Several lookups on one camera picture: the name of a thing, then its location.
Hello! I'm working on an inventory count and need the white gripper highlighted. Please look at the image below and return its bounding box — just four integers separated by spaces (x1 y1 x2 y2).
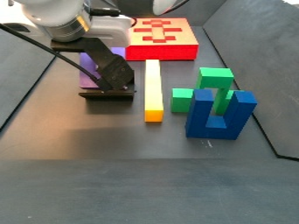
86 15 132 47

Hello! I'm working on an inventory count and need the yellow long bar block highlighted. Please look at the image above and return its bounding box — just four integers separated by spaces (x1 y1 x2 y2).
144 59 164 123

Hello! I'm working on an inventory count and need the black fixture holder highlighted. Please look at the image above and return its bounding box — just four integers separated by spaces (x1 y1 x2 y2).
79 80 136 101

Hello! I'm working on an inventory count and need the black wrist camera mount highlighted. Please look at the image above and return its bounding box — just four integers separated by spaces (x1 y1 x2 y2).
51 38 135 91

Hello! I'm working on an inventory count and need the green arch block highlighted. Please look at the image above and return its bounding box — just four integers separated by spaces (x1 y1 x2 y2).
171 67 234 115

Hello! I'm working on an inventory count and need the red puzzle board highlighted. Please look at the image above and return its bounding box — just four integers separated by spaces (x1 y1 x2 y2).
126 17 199 61

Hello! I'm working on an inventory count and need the black cable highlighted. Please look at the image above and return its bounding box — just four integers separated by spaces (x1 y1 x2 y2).
0 23 103 86

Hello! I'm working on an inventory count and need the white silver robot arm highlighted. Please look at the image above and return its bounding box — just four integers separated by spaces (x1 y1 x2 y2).
15 0 131 47

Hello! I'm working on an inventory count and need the purple U-shaped block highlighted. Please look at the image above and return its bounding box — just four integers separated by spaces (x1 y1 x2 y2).
79 47 126 89

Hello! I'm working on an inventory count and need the blue U-shaped block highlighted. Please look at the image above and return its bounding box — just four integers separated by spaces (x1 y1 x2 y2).
184 89 258 140

